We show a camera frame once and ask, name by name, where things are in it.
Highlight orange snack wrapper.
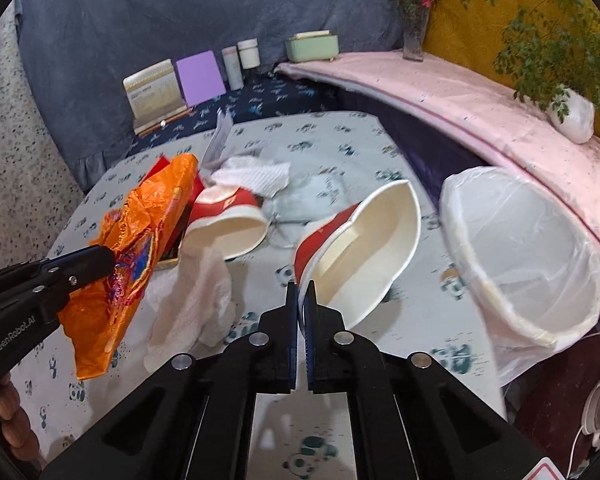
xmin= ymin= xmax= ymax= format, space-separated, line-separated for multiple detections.
xmin=57 ymin=153 xmax=200 ymax=380

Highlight large red white paper cup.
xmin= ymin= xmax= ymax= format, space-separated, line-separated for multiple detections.
xmin=292 ymin=180 xmax=422 ymax=328

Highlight white textured paper towel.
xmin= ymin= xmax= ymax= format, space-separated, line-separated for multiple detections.
xmin=144 ymin=247 xmax=236 ymax=373

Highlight small red white paper cup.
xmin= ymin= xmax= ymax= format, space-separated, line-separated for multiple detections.
xmin=178 ymin=185 xmax=270 ymax=260

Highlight white lined trash bin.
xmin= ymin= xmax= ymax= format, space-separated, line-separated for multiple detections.
xmin=439 ymin=167 xmax=600 ymax=385

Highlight person's left hand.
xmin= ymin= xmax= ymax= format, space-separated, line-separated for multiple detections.
xmin=0 ymin=374 xmax=40 ymax=462

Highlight panda print table cloth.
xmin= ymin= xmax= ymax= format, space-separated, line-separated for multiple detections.
xmin=12 ymin=112 xmax=504 ymax=479

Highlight white crumpled tissue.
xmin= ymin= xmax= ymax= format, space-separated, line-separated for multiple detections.
xmin=200 ymin=110 xmax=290 ymax=198

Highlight gold desk calendar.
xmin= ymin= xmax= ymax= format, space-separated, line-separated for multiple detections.
xmin=123 ymin=58 xmax=188 ymax=136

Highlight dark blue patterned cloth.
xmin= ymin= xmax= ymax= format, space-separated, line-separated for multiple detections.
xmin=126 ymin=76 xmax=341 ymax=157

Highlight purple notebook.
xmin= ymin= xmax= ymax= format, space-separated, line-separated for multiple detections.
xmin=176 ymin=50 xmax=226 ymax=106

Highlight blue grey sofa cover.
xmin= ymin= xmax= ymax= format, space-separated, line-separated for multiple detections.
xmin=16 ymin=0 xmax=403 ymax=188

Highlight pink cloth cover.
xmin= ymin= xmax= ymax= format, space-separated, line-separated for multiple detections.
xmin=276 ymin=51 xmax=600 ymax=252

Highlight tall white bottle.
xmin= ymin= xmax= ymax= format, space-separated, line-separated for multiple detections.
xmin=221 ymin=46 xmax=244 ymax=91

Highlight white jar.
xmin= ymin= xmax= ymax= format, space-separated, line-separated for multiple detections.
xmin=237 ymin=38 xmax=261 ymax=70

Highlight green tissue box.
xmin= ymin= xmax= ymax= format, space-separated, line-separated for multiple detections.
xmin=286 ymin=30 xmax=339 ymax=63

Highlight glass vase red flowers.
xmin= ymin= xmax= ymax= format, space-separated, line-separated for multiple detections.
xmin=390 ymin=0 xmax=439 ymax=62

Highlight green plant white pot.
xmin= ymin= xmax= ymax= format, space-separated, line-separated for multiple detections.
xmin=460 ymin=0 xmax=600 ymax=125

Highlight mustard yellow cloth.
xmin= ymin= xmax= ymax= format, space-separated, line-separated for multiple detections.
xmin=425 ymin=0 xmax=600 ymax=136

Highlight grey drawstring pouch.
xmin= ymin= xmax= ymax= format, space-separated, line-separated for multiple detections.
xmin=261 ymin=168 xmax=370 ymax=250

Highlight white charger with cable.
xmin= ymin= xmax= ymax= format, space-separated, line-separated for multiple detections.
xmin=564 ymin=329 xmax=600 ymax=476

